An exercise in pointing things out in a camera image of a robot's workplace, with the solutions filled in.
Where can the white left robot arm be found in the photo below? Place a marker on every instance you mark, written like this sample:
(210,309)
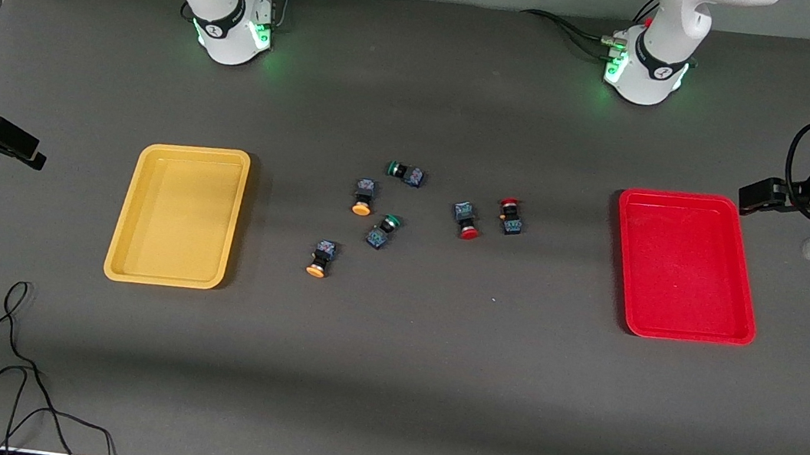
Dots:
(651,80)

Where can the yellow plastic tray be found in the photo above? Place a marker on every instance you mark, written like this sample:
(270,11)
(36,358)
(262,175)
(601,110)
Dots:
(173,230)

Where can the yellow mushroom push button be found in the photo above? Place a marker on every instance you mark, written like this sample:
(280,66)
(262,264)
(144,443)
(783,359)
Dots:
(324,252)
(364,192)

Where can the red plastic tray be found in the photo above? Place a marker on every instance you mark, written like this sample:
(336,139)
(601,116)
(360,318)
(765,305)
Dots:
(683,292)

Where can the green mushroom push button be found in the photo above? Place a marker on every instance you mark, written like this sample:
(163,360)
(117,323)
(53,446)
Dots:
(377,238)
(411,176)

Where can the red mushroom push button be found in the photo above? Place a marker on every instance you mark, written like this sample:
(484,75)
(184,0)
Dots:
(464,212)
(511,223)

